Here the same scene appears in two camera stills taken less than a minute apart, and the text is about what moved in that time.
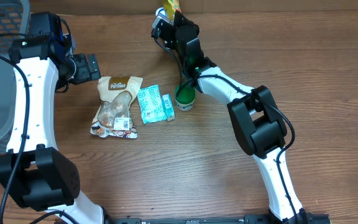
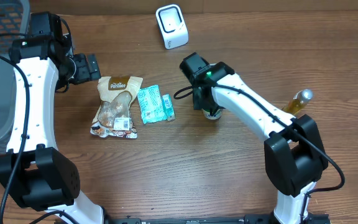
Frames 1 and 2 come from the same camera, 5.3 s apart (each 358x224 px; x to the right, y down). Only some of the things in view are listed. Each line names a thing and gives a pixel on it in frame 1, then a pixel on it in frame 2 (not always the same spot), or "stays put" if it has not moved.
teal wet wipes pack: x=151 y=104 stays put
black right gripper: x=181 y=22 to x=201 y=104
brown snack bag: x=113 y=117 stays put
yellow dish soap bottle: x=170 y=7 to x=300 y=99
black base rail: x=214 y=219 stays put
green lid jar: x=185 y=101 to x=207 y=112
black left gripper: x=82 y=69 stays put
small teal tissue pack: x=168 y=107 stays put
